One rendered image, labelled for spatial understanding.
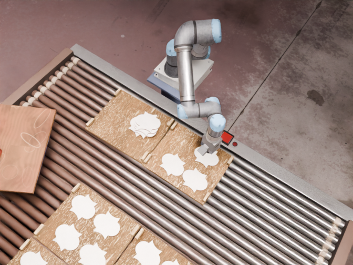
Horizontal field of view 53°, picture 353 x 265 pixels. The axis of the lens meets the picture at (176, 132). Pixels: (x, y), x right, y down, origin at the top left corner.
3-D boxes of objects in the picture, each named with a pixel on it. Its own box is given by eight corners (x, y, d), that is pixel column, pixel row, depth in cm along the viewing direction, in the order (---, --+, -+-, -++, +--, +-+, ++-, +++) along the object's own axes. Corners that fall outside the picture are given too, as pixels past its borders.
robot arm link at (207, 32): (183, 43, 228) (193, 17, 173) (206, 42, 229) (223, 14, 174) (185, 62, 228) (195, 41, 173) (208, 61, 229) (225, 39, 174)
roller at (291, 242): (49, 82, 231) (47, 78, 227) (325, 261, 187) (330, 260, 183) (43, 87, 229) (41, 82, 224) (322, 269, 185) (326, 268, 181)
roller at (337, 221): (75, 59, 242) (74, 54, 238) (342, 223, 199) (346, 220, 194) (70, 63, 240) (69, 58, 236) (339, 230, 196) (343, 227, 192)
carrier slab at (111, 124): (120, 90, 227) (120, 88, 225) (175, 121, 218) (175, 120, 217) (85, 129, 211) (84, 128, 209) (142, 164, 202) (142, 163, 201)
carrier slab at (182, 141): (176, 123, 218) (176, 121, 216) (234, 158, 208) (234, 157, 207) (142, 165, 202) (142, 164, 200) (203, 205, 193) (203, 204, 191)
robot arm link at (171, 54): (165, 52, 229) (165, 37, 218) (186, 51, 230) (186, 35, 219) (166, 67, 223) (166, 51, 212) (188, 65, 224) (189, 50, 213)
